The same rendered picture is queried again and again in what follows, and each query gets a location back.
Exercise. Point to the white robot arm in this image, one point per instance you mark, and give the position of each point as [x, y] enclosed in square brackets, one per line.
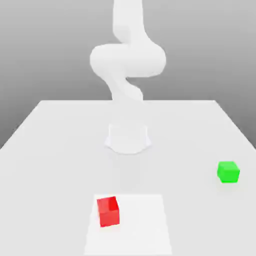
[128, 60]

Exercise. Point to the small red cube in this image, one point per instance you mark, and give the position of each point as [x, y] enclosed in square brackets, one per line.
[109, 215]

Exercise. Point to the small green cube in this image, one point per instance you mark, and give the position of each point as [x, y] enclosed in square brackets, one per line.
[228, 172]

